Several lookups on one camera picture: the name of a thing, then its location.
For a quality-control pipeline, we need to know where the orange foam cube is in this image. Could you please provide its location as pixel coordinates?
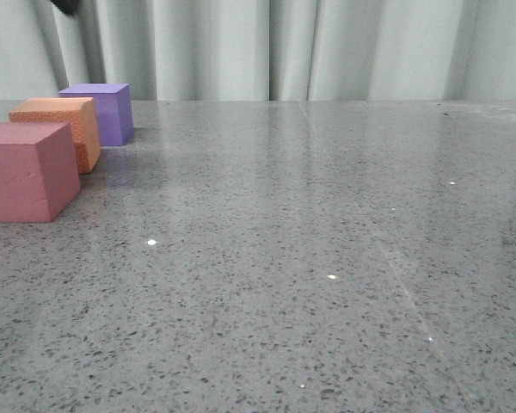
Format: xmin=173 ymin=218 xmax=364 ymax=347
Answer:
xmin=9 ymin=96 xmax=101 ymax=174

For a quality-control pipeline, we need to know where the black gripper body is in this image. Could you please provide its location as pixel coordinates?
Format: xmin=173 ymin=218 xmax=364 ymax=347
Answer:
xmin=50 ymin=0 xmax=83 ymax=17

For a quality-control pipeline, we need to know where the grey-green curtain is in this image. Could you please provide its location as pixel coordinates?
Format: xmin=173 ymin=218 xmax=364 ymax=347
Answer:
xmin=0 ymin=1 xmax=516 ymax=101

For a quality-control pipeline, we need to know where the red foam cube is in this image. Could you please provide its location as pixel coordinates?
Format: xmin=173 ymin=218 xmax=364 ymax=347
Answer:
xmin=0 ymin=122 xmax=81 ymax=223

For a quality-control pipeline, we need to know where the purple foam cube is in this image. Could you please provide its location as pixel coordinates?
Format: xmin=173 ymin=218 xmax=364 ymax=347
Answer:
xmin=59 ymin=83 xmax=134 ymax=146

